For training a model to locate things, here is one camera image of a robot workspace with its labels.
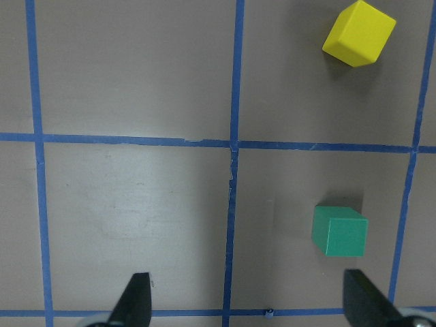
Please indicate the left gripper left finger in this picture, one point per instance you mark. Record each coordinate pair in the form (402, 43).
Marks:
(134, 305)

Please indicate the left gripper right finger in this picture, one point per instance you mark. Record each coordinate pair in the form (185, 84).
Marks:
(364, 304)

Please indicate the green wooden block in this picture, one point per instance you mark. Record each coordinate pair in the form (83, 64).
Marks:
(339, 231)

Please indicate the yellow wooden block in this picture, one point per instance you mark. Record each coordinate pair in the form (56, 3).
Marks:
(359, 34)

